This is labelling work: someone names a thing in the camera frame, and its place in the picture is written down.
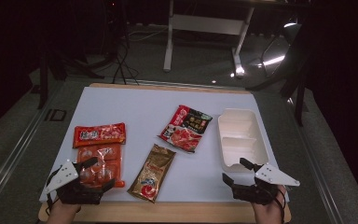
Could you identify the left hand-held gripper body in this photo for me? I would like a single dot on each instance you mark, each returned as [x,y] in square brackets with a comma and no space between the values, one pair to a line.
[71,189]

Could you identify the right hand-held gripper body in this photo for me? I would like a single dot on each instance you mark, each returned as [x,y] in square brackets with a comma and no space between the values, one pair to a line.
[261,189]

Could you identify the orange snack packet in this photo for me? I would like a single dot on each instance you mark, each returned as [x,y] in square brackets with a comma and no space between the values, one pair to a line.
[99,146]

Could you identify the white plastic tray container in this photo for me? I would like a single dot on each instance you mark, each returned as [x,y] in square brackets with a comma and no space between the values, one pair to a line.
[240,140]

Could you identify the gold sauce packet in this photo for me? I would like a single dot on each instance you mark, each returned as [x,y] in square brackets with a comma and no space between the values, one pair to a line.
[151,174]

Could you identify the red and black food packet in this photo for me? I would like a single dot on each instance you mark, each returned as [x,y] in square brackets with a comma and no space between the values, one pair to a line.
[185,129]

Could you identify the person's right hand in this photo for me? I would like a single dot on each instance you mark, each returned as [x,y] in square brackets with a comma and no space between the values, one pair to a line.
[268,213]

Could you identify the person's left hand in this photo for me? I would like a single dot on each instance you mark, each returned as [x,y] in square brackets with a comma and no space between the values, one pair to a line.
[62,214]

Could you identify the black metal stand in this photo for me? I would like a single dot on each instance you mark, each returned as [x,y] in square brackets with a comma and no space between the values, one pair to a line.
[43,77]

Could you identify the dark glossy panel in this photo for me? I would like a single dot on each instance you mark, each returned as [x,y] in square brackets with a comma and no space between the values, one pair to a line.
[278,49]

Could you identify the metal floor rail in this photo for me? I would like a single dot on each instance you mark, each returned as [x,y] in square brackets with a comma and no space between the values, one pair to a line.
[15,152]
[317,161]

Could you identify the white metal desk frame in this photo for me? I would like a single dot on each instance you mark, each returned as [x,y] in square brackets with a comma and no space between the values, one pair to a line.
[205,24]

